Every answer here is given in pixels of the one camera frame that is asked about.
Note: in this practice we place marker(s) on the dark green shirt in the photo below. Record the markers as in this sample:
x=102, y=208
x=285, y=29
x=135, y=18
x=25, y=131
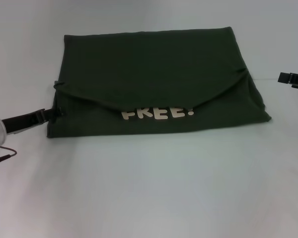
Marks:
x=151, y=74

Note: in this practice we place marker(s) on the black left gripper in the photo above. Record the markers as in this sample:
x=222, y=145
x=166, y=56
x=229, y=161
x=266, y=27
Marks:
x=22, y=122

